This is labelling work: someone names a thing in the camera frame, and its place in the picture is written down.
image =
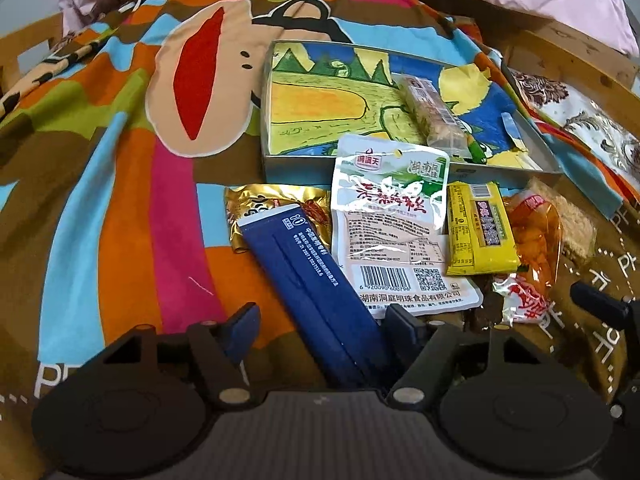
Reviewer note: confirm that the grey tray with drawing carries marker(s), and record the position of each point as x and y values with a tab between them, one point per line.
310	110

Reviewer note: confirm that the long blue packet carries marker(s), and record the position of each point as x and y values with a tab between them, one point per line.
310	285

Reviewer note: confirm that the red white snack packet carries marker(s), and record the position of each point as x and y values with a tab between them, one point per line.
522	300

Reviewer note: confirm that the clear orange bag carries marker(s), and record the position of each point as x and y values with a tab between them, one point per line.
532	230

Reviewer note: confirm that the white green snack packet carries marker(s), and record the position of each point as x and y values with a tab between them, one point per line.
390	220

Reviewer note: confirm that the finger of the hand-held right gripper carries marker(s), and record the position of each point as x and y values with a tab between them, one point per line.
600	305

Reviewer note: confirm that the floral patterned pillow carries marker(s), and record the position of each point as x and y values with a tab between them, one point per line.
585	115

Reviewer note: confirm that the yellow snack packet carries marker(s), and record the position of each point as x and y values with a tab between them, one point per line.
480	230

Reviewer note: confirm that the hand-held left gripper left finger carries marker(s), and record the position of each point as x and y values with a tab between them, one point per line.
245	329

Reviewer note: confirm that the clear snack bar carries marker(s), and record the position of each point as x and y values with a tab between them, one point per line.
435	115

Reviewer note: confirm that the colourful printed blanket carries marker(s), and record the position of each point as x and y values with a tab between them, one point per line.
100	160

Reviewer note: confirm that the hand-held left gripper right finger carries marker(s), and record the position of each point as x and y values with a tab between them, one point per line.
405	329

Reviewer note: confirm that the gold snack packet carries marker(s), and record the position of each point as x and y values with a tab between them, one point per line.
260	200

